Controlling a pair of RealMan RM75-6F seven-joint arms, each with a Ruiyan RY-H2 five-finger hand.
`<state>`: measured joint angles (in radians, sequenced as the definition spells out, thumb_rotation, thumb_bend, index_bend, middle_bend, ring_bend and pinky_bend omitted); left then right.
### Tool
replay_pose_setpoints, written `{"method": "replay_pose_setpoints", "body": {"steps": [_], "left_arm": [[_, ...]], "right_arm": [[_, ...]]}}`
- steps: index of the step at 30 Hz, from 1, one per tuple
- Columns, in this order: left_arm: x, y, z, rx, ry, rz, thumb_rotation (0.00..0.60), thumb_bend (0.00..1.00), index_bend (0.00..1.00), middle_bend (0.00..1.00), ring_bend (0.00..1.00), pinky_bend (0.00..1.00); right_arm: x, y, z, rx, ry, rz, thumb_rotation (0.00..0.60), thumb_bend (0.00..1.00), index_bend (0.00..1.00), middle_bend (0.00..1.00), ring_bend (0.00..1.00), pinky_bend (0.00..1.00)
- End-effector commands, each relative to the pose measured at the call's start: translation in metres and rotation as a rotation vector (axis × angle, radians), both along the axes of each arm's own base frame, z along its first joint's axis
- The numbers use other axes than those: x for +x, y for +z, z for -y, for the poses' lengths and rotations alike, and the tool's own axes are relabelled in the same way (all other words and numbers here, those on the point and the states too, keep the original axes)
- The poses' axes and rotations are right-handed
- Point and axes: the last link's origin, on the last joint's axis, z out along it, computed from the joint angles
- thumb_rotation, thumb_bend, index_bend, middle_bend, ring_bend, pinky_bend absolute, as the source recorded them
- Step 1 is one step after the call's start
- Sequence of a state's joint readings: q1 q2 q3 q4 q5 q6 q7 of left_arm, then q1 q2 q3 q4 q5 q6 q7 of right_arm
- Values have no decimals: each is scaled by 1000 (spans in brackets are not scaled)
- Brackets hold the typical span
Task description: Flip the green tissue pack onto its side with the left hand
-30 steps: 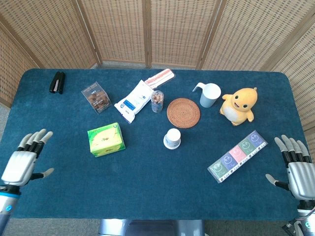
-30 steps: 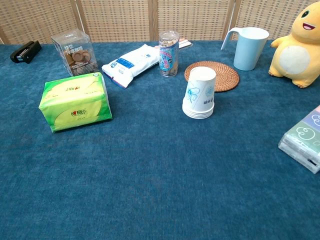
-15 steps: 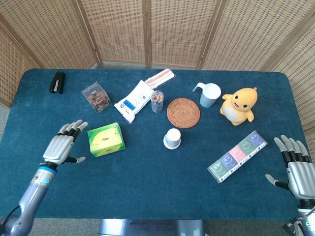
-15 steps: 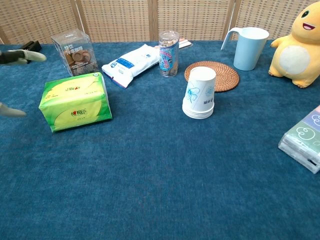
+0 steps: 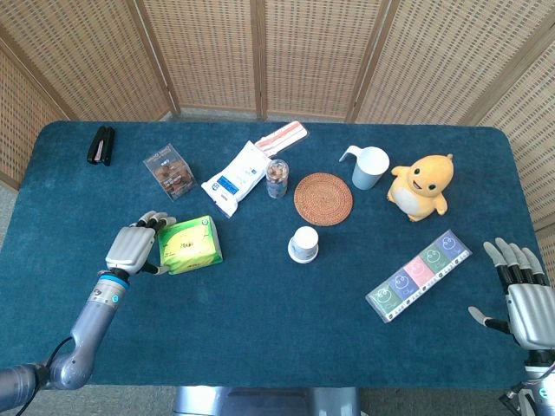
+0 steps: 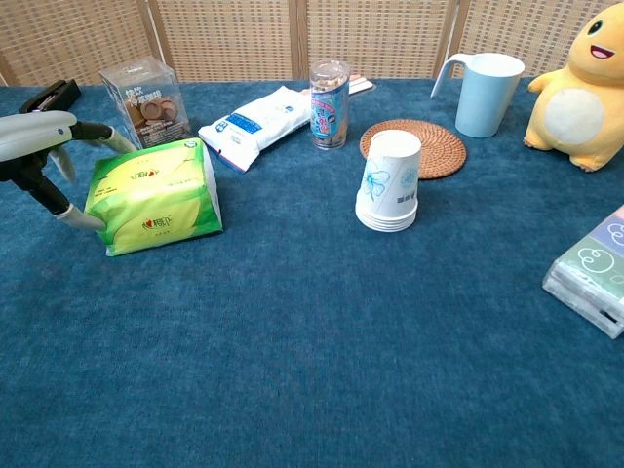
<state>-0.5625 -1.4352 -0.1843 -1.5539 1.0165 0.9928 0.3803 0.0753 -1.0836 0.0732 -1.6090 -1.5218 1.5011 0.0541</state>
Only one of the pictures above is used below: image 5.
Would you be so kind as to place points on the black stapler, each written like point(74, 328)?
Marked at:
point(101, 145)

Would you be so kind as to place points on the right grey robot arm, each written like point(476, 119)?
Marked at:
point(537, 385)

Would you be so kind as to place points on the stacked white paper cups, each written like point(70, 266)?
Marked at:
point(303, 244)

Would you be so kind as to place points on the blue table mat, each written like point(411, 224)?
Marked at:
point(269, 303)

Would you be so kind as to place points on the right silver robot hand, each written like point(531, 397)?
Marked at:
point(524, 303)

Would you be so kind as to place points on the yellow plush toy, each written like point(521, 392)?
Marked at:
point(419, 187)

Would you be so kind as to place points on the white blue snack bag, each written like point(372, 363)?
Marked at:
point(236, 180)

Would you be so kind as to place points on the clear snack cylinder jar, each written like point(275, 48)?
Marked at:
point(277, 178)

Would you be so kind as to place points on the round woven rattan coaster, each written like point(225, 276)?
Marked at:
point(323, 199)

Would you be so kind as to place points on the red white striped packet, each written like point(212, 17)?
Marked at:
point(284, 138)

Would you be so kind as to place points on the woven rattan folding screen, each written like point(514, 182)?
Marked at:
point(277, 52)

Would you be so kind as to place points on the clear box of coffee capsules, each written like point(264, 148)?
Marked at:
point(170, 172)

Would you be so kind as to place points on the pastel pocket tissue multipack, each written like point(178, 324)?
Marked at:
point(418, 275)

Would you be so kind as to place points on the green tissue pack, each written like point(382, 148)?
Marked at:
point(190, 245)

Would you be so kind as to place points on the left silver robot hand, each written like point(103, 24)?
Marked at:
point(130, 249)

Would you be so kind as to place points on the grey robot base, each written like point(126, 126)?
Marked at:
point(266, 401)

